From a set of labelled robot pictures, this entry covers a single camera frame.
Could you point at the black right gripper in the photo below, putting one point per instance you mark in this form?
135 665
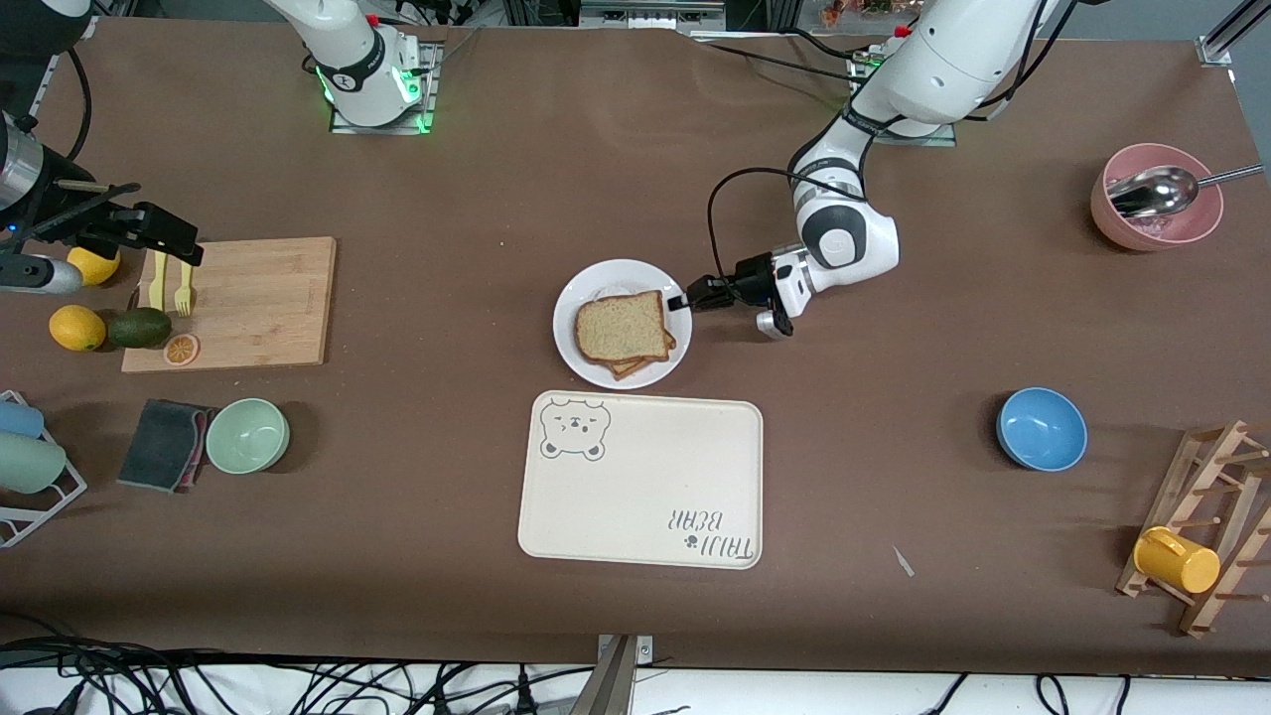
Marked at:
68 216

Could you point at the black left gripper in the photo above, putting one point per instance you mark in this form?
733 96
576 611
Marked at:
752 277

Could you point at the speckled light bread slice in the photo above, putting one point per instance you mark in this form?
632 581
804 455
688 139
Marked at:
621 326

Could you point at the brown toast bread slice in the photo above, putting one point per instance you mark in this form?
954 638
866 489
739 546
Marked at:
635 367

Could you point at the white round plate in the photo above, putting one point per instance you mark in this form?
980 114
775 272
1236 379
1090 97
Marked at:
571 353

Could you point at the yellow plastic knife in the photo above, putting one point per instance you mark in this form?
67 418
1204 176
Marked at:
157 288

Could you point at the yellow plastic fork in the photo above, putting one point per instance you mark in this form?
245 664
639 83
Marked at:
183 298

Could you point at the yellow lemon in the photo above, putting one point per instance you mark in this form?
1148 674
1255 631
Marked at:
77 329
97 270

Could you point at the green avocado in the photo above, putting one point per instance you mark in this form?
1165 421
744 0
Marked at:
139 328

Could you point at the wooden cutting board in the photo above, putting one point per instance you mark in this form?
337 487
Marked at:
258 308

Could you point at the orange slice toy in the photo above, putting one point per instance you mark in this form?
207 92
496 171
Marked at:
181 350

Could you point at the cream bear print tray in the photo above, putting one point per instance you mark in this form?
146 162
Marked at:
645 487

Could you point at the grey pink folded cloth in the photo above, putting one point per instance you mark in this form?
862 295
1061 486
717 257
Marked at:
159 445

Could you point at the pale green bowl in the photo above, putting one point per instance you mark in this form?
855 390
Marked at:
248 437

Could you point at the light blue cup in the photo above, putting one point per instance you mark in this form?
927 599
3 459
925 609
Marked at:
20 419

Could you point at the pale green cup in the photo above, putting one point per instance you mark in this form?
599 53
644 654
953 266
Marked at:
30 464

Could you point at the small white tape scrap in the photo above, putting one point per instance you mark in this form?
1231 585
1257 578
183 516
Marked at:
903 562

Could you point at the blue bowl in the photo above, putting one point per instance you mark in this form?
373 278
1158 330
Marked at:
1043 429

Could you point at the pink bowl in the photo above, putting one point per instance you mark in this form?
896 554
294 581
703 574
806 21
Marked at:
1117 233

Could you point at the metal scoop spoon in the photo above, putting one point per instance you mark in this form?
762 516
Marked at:
1152 191

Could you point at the clear ice cube pieces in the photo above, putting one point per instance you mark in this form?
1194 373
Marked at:
1160 227

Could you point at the wooden cup rack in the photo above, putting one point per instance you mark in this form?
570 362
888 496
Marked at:
1206 467

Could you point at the yellow cup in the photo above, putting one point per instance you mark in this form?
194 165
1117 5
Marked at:
1177 561

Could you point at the metal table edge bracket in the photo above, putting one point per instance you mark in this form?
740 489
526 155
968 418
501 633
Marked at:
611 680

